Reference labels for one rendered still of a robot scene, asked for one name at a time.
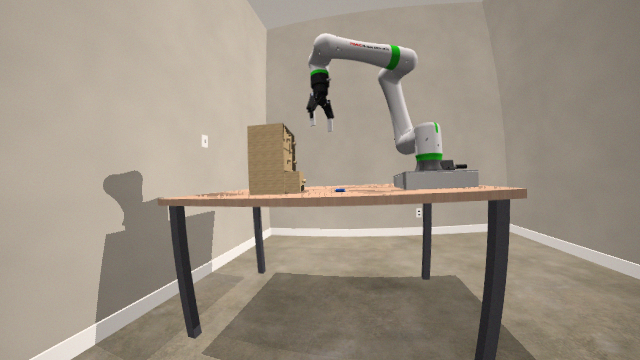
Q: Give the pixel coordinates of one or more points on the small wooden chest of drawers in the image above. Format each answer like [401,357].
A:
[266,159]

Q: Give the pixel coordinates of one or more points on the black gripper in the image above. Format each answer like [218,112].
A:
[315,99]

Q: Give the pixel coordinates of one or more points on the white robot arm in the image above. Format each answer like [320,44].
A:
[424,139]

